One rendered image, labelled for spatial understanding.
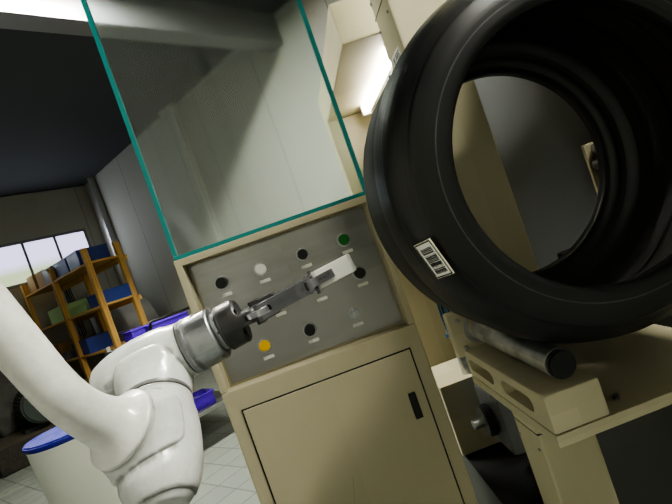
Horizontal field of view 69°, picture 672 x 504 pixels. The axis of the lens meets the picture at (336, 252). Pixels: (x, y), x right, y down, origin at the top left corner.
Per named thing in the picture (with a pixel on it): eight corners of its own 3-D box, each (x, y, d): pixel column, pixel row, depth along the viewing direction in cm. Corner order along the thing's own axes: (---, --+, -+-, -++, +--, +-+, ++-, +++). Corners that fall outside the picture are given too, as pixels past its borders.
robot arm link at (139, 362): (200, 343, 85) (212, 403, 75) (119, 385, 84) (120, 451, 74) (167, 305, 78) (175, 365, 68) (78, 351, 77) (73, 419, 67)
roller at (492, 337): (491, 327, 106) (477, 342, 106) (476, 312, 106) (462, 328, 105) (584, 363, 71) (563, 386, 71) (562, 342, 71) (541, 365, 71)
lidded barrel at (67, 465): (119, 496, 339) (87, 410, 338) (165, 497, 310) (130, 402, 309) (42, 550, 295) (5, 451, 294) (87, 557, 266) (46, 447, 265)
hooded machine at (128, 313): (184, 370, 794) (155, 291, 791) (151, 387, 750) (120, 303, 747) (163, 373, 841) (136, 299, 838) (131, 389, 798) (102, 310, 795)
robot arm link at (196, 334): (182, 318, 82) (214, 301, 82) (207, 365, 82) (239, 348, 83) (167, 326, 73) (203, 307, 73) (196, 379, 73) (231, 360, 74)
